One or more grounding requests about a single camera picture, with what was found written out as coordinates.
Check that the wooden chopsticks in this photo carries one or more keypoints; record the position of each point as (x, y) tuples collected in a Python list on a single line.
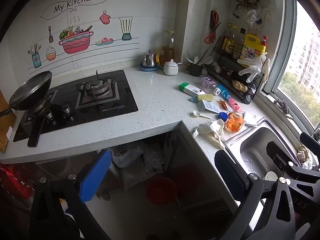
[(203, 55)]

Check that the red box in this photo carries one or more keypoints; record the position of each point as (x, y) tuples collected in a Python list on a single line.
[(15, 182)]

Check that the clear disposable glove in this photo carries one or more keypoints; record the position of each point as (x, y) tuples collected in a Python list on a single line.
[(252, 66)]

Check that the stainless steel sink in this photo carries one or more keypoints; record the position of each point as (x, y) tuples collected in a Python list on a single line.
[(252, 152)]

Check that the orange sauce packet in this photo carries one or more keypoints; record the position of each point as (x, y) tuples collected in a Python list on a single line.
[(223, 104)]

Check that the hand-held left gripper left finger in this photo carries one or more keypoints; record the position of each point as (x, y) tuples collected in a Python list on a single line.
[(96, 173)]

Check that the white ceramic condiment jar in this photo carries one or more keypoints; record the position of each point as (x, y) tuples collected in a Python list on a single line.
[(170, 68)]

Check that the metal water pipes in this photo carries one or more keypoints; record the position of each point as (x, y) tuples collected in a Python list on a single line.
[(246, 0)]

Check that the kitchen wall sticker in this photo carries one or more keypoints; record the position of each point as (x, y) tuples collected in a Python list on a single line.
[(75, 42)]

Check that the clear seasoning bottle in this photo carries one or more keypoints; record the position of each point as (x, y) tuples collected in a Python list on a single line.
[(239, 46)]

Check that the white plate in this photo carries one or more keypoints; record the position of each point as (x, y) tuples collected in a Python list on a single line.
[(271, 175)]

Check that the wooden board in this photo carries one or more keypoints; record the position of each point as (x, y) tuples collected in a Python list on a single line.
[(5, 135)]

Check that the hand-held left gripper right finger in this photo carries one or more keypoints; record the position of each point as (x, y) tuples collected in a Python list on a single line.
[(231, 173)]

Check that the white folded paper towel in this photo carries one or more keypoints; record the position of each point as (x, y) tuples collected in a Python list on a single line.
[(251, 123)]

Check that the white soup spoon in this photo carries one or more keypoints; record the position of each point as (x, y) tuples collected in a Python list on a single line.
[(191, 58), (206, 60)]

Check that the glass oil jar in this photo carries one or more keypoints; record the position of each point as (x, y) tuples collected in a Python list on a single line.
[(167, 52)]

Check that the blue pink plastic bag roll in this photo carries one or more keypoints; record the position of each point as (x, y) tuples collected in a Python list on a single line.
[(228, 97)]

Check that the black wok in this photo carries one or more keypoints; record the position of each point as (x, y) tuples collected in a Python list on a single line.
[(30, 90)]

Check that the black gas stove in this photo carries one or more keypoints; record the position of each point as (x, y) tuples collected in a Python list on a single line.
[(120, 90)]

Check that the red plastic basin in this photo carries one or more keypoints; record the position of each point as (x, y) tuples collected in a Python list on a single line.
[(161, 190)]

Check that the clear purple label bottle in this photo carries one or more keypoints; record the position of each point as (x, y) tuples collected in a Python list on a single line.
[(208, 83)]

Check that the red hanging kitchen tool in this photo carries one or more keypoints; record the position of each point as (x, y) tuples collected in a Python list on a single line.
[(213, 17)]

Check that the window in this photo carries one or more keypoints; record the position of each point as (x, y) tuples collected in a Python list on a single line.
[(277, 55)]

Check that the white wall socket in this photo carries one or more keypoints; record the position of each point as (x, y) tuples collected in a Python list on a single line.
[(269, 13)]

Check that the dark sauce bottle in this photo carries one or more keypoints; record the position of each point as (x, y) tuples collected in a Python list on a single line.
[(226, 42)]

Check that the cream rubber glove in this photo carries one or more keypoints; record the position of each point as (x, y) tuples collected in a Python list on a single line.
[(266, 66)]

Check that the white blue small box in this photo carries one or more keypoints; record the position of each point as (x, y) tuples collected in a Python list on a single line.
[(208, 106)]

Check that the blue plastic lid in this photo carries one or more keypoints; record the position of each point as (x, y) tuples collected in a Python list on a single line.
[(223, 116)]

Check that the stainless steel teapot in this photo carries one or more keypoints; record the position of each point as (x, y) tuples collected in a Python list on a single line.
[(149, 59)]

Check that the yellow detergent bottle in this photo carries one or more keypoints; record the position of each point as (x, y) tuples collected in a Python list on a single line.
[(252, 46)]

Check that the white green medicine box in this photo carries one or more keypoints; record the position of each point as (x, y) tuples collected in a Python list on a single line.
[(190, 88)]

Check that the dark dried flower bunch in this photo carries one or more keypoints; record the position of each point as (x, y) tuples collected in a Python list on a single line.
[(283, 106)]

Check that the white plastic spoon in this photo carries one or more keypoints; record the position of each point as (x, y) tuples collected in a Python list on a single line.
[(196, 113)]

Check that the ginger root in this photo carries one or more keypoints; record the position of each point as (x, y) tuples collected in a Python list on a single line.
[(240, 86)]

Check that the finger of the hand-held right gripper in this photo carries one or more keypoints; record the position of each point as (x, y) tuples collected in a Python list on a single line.
[(311, 141), (280, 157)]

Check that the orange plastic cup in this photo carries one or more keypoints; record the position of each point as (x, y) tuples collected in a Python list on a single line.
[(235, 123)]

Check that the yellow bristle blue brush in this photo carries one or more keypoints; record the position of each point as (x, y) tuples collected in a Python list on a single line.
[(205, 97)]

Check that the crumpled beige rag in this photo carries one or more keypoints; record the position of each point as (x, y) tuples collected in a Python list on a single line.
[(303, 155)]

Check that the dark utensil mug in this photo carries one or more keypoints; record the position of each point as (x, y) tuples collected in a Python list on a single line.
[(195, 70)]

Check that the garlic bulb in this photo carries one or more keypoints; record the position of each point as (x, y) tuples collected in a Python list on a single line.
[(217, 67)]

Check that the clear plastic bags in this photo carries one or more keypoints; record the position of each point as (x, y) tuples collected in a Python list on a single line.
[(130, 155)]

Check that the black round disc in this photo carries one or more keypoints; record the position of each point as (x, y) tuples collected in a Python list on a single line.
[(246, 100)]

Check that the crumpled white rag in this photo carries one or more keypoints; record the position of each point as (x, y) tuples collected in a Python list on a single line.
[(212, 130)]

